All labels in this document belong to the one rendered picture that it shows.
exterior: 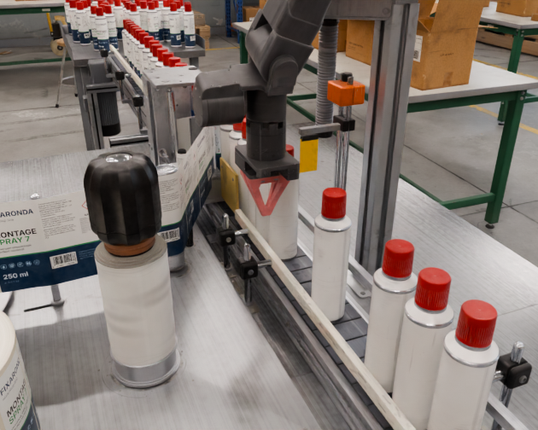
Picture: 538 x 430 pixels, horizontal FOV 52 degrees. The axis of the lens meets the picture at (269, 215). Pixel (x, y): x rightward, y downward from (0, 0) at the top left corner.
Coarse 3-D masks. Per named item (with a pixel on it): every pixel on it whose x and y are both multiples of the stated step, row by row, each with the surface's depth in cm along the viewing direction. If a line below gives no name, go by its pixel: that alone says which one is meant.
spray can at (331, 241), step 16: (336, 192) 74; (336, 208) 74; (320, 224) 75; (336, 224) 74; (320, 240) 76; (336, 240) 75; (320, 256) 77; (336, 256) 76; (320, 272) 78; (336, 272) 77; (320, 288) 79; (336, 288) 79; (320, 304) 80; (336, 304) 80; (336, 320) 81
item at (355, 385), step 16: (224, 208) 115; (304, 256) 98; (272, 272) 94; (304, 272) 94; (304, 288) 89; (304, 320) 83; (352, 320) 82; (320, 336) 79; (352, 336) 79; (352, 384) 71; (368, 400) 68
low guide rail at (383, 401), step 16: (240, 224) 105; (256, 240) 97; (272, 256) 92; (288, 272) 87; (288, 288) 86; (304, 304) 81; (320, 320) 77; (336, 336) 74; (336, 352) 73; (352, 352) 71; (352, 368) 70; (368, 384) 66; (384, 400) 64; (384, 416) 64; (400, 416) 62
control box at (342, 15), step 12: (336, 0) 77; (348, 0) 77; (360, 0) 76; (372, 0) 76; (384, 0) 76; (336, 12) 78; (348, 12) 77; (360, 12) 77; (372, 12) 77; (384, 12) 76
